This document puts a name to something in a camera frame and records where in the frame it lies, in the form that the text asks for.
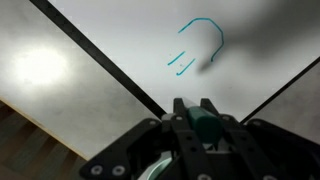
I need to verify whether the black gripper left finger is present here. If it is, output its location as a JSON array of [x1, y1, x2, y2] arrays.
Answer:
[[79, 97, 216, 180]]

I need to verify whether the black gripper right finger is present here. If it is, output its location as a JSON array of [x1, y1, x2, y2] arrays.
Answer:
[[199, 97, 320, 180]]

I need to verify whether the green capped white marker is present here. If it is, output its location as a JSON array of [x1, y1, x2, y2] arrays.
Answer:
[[183, 98, 224, 145]]

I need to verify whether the black framed whiteboard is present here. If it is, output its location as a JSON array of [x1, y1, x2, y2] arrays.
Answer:
[[29, 0, 320, 125]]

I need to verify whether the dark brown slat-back chair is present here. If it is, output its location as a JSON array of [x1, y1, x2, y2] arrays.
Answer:
[[0, 99, 88, 180]]

